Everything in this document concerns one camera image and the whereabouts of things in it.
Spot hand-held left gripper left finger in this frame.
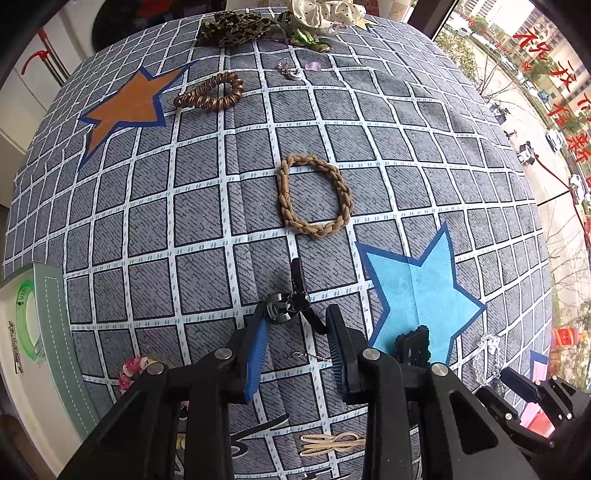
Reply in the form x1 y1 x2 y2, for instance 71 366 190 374
58 302 278 480

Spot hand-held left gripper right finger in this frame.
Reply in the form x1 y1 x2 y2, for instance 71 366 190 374
325 305 541 480

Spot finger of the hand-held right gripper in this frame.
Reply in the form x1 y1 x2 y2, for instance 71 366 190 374
475 387 520 423
499 368 543 404

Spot small silver chain earring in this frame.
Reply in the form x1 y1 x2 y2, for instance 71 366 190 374
292 351 333 365

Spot clear crystal bracelet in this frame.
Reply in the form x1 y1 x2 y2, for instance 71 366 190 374
471 333 504 388

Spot black scalloped snap hair clip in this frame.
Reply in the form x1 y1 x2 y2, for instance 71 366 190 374
393 325 432 367

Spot pink beaded bracelet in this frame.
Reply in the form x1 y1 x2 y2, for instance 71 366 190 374
117 354 155 393

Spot tan braided bracelet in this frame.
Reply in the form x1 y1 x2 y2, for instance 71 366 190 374
278 154 354 241

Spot white tray with green rim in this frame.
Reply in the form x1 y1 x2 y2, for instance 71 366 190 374
0 262 101 480

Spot red orange outdoor barrier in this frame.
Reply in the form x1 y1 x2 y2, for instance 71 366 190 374
551 325 580 352

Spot grey checked star tablecloth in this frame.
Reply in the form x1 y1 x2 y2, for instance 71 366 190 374
2 7 555 480

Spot green bangle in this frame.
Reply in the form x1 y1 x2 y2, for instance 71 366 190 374
15 281 47 363

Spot thin metal hair clip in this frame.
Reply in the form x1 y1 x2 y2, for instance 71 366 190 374
7 320 25 374

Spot red window decals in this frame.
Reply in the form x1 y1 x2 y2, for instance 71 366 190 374
512 28 591 195

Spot green ribbon hair clip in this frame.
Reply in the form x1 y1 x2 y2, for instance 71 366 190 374
272 11 333 52

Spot leopard print scrunchie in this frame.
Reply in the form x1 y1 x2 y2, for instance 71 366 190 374
198 10 272 48

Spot white cabinet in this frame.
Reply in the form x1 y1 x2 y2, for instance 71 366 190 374
0 0 93 185

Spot white polka dot scrunchie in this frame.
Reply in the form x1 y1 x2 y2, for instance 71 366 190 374
288 0 365 34

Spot brown spiral hair tie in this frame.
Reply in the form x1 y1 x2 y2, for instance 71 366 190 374
174 71 245 112

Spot black window frame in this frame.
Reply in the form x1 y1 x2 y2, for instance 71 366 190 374
406 0 462 42

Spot red handled metal pole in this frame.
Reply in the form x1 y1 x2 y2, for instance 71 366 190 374
21 28 70 84

